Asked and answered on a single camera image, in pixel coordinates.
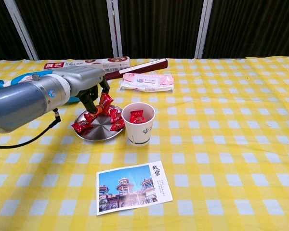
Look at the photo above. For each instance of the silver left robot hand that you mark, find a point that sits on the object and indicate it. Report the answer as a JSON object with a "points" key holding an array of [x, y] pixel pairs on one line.
{"points": [[86, 79]]}

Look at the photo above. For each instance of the red candy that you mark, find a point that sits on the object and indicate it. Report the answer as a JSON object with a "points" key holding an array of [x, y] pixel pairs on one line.
{"points": [[106, 101], [114, 115], [136, 115], [117, 125], [90, 117], [81, 126]]}

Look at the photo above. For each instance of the white paper cup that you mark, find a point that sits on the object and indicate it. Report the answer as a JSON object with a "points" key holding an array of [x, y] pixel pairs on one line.
{"points": [[139, 134]]}

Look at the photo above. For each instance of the white baking paper box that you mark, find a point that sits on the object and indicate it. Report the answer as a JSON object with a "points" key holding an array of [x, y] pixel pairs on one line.
{"points": [[115, 61]]}

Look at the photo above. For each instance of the round metal plate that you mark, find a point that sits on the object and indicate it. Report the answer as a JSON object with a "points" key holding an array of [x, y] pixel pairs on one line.
{"points": [[98, 131]]}

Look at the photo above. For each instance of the long maroon box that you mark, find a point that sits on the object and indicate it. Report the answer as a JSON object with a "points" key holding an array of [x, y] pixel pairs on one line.
{"points": [[139, 67]]}

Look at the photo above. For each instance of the pink wet wipes pack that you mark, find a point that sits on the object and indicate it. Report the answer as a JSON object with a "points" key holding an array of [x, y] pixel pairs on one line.
{"points": [[147, 81]]}

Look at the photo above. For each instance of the palace photo postcard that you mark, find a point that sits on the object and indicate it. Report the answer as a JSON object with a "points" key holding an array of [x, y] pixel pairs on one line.
{"points": [[125, 190]]}

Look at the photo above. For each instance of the yellow checked tablecloth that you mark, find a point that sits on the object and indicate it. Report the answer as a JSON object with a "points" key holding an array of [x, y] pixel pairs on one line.
{"points": [[231, 144]]}

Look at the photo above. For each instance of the white partition frame post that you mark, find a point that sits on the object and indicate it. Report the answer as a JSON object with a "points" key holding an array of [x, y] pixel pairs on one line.
{"points": [[114, 29], [21, 31], [203, 29]]}

